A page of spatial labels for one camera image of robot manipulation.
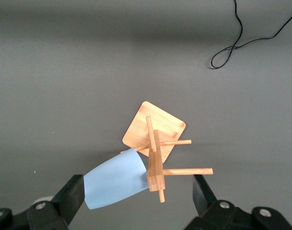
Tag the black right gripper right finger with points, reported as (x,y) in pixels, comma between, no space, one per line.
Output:
(203,198)

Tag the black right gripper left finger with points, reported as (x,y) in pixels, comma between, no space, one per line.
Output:
(71,198)

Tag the light blue plastic cup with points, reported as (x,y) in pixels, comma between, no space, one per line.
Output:
(112,182)

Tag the wooden mug tree stand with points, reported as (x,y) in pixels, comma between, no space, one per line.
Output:
(157,124)

